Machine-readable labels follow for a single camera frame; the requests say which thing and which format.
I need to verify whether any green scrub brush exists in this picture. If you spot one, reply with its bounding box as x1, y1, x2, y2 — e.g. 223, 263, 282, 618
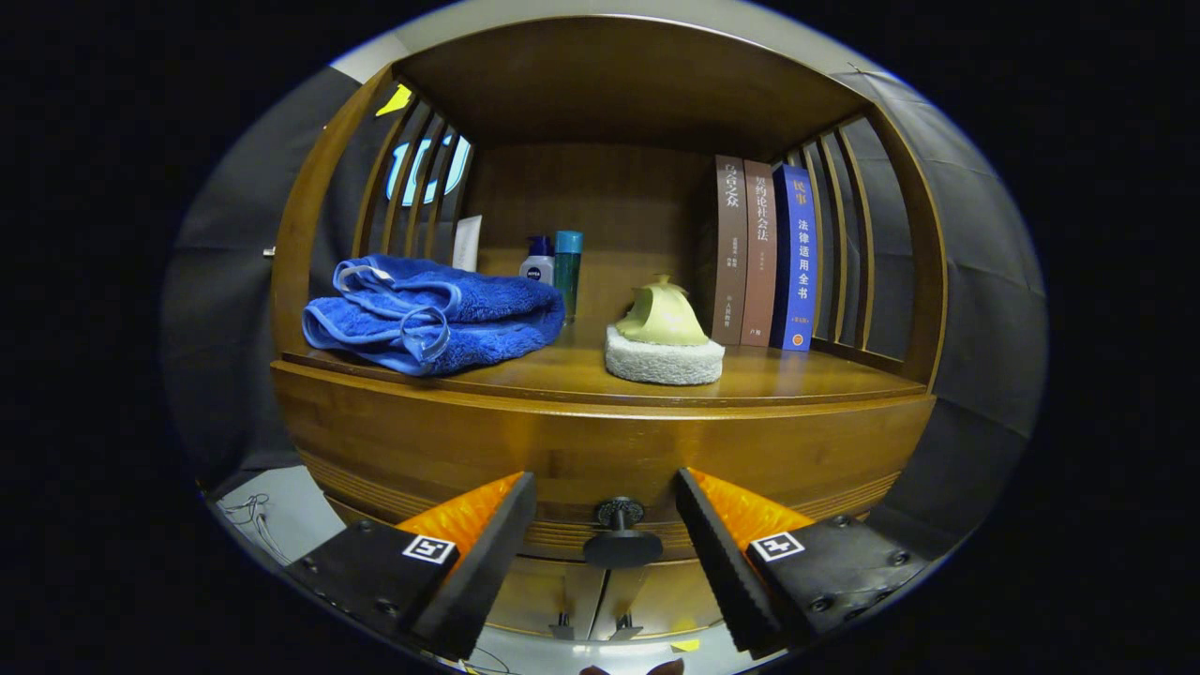
604, 274, 726, 386

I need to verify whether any white bottle with blue cap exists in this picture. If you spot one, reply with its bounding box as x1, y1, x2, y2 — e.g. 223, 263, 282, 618
518, 235, 556, 285

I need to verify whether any blue towel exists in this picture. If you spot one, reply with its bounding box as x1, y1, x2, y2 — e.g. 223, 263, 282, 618
301, 253, 566, 378

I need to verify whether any white cable bundle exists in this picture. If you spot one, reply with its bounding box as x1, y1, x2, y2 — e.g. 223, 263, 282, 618
220, 494, 282, 563

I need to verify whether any dark brown book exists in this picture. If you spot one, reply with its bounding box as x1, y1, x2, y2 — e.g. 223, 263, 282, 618
710, 155, 749, 346

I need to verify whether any teal bottle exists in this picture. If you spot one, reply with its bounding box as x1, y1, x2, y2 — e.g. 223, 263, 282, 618
553, 231, 584, 320

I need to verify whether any wooden drawer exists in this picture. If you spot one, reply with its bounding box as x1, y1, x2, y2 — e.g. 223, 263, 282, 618
272, 361, 937, 570

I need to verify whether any wooden cabinet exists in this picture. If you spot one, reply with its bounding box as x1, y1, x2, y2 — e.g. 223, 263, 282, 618
270, 14, 948, 648

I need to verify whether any blue book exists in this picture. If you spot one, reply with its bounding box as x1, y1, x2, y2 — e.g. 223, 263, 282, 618
771, 164, 818, 353

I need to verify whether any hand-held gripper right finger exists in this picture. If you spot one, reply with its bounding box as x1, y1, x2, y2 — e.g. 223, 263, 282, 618
675, 467, 929, 657

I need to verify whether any reddish brown book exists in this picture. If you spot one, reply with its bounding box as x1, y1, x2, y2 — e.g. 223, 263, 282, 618
741, 159, 779, 348

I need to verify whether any wooden cabinet door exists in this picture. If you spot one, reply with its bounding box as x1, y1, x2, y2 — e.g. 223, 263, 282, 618
600, 558, 728, 643
487, 558, 606, 643

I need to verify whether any wooden countertop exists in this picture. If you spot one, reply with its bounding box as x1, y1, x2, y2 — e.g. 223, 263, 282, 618
281, 319, 929, 409

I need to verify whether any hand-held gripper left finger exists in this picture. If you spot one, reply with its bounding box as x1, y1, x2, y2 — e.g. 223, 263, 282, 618
284, 472, 537, 662

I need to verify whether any white tube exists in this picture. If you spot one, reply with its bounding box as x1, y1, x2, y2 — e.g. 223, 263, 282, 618
452, 215, 483, 273

